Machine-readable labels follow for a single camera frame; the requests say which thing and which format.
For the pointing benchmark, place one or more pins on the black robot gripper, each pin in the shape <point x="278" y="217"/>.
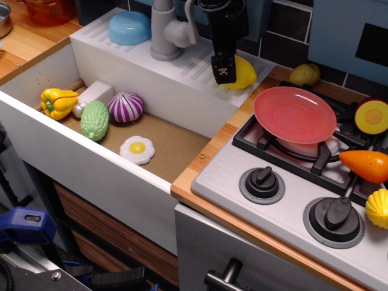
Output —
<point x="227" y="23"/>

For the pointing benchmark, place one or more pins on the yellow toy lemon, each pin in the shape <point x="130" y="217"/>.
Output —
<point x="245" y="74"/>

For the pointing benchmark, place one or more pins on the pink plastic plate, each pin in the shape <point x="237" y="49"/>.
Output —
<point x="295" y="115"/>

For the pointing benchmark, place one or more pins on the grey toy faucet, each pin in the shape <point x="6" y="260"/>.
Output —
<point x="169" y="35"/>

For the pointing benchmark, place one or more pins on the yellow toy potato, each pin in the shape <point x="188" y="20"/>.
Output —
<point x="305" y="74"/>

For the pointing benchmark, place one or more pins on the blue plastic bowl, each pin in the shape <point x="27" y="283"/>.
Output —
<point x="129" y="28"/>

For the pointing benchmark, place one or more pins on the purple striped toy onion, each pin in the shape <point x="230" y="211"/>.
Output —
<point x="125" y="107"/>

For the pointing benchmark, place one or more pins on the toy fried egg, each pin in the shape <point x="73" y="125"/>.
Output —
<point x="137" y="150"/>

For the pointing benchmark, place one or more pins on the left black stove knob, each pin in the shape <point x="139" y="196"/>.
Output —
<point x="262" y="186"/>

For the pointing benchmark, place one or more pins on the black stove knob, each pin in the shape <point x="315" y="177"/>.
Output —
<point x="334" y="222"/>
<point x="262" y="186"/>

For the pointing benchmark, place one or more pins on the white toy salt shaker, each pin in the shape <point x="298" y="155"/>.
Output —
<point x="98" y="91"/>

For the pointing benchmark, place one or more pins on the white toy sink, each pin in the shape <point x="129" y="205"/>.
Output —
<point x="129" y="172"/>

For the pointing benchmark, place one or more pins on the black stove grate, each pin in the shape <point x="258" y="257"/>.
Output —
<point x="317" y="163"/>

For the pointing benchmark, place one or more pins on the green toy bitter gourd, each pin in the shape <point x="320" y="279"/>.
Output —
<point x="95" y="121"/>

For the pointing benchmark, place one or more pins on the halved toy plum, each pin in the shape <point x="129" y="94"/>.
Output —
<point x="371" y="116"/>

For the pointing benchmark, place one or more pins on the yellow toy bell pepper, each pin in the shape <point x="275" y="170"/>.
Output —
<point x="57" y="103"/>

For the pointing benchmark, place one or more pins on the grey toy stove top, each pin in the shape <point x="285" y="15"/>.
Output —
<point x="366" y="263"/>

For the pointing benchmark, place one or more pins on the orange toy carrot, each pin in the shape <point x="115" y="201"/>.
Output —
<point x="369" y="165"/>

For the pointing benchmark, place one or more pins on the orange transparent container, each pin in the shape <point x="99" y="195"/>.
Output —
<point x="50" y="13"/>

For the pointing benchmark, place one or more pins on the right black stove knob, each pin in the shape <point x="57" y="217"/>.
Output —
<point x="334" y="222"/>

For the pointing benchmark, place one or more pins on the yellow toy corn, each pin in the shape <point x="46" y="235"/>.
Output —
<point x="376" y="208"/>

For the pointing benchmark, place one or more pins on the metal pot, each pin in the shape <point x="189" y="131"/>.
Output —
<point x="6" y="21"/>

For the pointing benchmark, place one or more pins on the black oven door handle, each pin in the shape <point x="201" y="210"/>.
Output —
<point x="226" y="280"/>

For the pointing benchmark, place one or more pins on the blue clamp handle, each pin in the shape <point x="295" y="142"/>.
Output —
<point x="27" y="226"/>

